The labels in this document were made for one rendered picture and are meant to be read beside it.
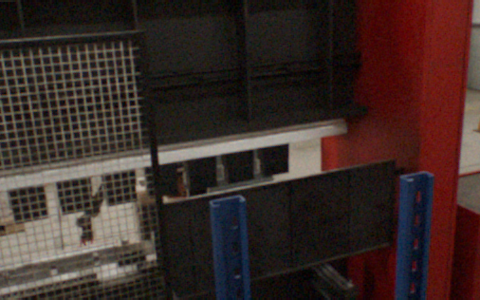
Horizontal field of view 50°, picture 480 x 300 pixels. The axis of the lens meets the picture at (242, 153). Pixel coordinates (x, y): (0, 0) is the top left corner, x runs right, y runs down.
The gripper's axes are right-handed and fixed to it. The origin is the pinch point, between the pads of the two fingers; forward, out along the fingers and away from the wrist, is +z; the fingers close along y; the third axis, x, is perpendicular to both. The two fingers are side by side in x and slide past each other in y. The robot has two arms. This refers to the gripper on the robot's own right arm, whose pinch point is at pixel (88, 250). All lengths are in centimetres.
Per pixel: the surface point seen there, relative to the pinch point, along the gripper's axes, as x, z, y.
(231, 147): 79, -52, 44
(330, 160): 141, -38, 9
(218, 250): 52, -40, 206
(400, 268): 88, -32, 201
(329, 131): 134, -56, 33
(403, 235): 88, -38, 203
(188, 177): 56, -39, 44
